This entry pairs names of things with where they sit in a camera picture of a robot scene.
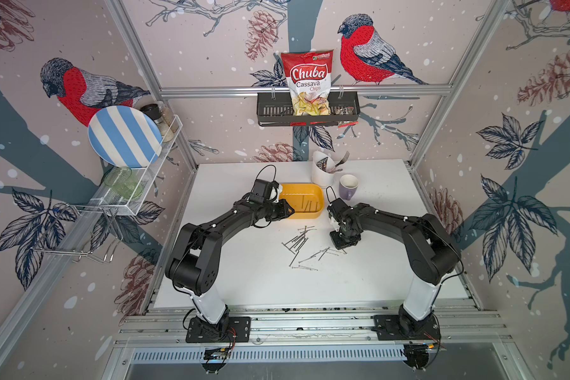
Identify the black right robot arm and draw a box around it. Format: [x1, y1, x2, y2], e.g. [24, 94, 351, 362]
[327, 198, 461, 337]

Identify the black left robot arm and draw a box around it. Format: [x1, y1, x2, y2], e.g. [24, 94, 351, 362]
[165, 179, 295, 333]

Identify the yellow plastic storage box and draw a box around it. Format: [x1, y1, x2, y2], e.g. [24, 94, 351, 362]
[280, 183, 325, 219]

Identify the steel nail long diagonal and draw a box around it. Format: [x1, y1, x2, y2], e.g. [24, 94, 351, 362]
[299, 247, 329, 264]

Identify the steel nail pile left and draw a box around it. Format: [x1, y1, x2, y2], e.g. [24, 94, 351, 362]
[282, 226, 316, 268]

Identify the purple mug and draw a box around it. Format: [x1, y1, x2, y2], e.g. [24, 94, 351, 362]
[339, 174, 359, 200]

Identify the white cutlery holder cup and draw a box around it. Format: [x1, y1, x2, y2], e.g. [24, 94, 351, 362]
[311, 151, 336, 188]

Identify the steel nail bottom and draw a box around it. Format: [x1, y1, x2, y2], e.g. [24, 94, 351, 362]
[291, 265, 318, 272]

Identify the metal fork in cup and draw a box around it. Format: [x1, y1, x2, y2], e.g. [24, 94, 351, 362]
[331, 151, 350, 174]

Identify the red Chuba chips bag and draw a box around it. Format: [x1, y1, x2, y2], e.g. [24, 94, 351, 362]
[281, 50, 333, 117]

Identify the dark lid spice jar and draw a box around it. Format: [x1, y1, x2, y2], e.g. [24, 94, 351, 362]
[140, 103, 169, 137]

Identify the green glass bowl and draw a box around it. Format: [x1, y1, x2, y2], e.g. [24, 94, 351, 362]
[102, 167, 143, 200]

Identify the blue white striped plate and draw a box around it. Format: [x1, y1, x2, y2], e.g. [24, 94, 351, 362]
[88, 105, 163, 169]

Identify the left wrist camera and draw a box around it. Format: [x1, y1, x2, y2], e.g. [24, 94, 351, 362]
[269, 181, 283, 203]

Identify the black wall basket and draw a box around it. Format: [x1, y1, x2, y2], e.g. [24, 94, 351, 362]
[256, 92, 360, 127]

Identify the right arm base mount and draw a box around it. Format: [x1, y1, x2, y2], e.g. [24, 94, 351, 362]
[372, 313, 441, 341]

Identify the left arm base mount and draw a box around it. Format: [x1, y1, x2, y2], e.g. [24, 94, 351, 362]
[185, 317, 251, 344]

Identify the clear wire dish rack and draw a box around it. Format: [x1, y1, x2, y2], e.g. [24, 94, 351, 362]
[32, 116, 183, 264]

